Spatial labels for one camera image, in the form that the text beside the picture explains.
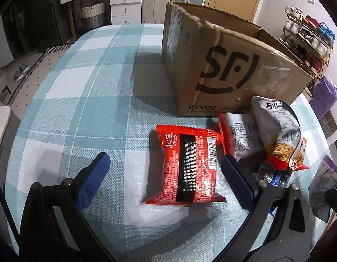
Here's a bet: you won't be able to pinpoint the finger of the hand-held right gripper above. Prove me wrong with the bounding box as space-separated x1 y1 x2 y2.
325 187 337 217

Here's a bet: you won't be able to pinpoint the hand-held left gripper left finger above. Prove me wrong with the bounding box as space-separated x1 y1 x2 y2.
19 152 118 262

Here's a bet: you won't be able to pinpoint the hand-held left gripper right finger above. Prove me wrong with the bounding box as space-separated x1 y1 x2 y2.
220 154 314 262

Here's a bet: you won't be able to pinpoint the purple snack packet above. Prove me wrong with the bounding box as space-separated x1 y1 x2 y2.
308 154 337 217

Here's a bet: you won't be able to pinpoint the red white snack packet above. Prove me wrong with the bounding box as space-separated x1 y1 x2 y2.
218 112 268 162

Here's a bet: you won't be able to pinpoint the red black-striped snack packet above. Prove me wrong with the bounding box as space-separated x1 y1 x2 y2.
141 124 227 206

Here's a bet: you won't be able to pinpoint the white noodle snack packet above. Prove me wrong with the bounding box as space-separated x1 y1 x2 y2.
250 95 309 173

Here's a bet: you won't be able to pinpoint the brown cardboard box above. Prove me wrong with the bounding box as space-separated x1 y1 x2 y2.
161 1 316 117

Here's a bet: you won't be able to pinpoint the teal plaid tablecloth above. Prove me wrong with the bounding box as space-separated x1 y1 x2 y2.
5 22 332 262

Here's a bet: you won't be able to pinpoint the brown patterned doormat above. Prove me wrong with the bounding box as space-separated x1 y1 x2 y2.
318 110 337 139

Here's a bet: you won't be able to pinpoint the purple bag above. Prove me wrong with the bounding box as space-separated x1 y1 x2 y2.
308 75 337 121

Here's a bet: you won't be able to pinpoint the white grey cabinet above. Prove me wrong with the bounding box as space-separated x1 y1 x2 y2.
0 105 25 171

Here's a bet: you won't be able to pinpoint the dotted floor mat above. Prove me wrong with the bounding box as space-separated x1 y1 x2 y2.
7 42 76 107

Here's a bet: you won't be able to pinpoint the wooden shoe rack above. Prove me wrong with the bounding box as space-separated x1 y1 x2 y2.
278 5 335 88

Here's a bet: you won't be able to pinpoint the rows of assorted shoes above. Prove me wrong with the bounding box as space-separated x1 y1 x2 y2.
279 5 336 73

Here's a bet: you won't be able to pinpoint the woven laundry basket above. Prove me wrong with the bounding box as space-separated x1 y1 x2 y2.
77 1 107 29

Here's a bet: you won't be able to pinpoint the black fridge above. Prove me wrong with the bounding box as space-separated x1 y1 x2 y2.
9 0 63 53

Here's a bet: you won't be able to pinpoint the white drawer dresser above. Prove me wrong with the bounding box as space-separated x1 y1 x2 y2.
60 0 144 39

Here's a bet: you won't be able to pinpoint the cream suitcase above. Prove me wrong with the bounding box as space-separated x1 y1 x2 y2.
142 0 172 24

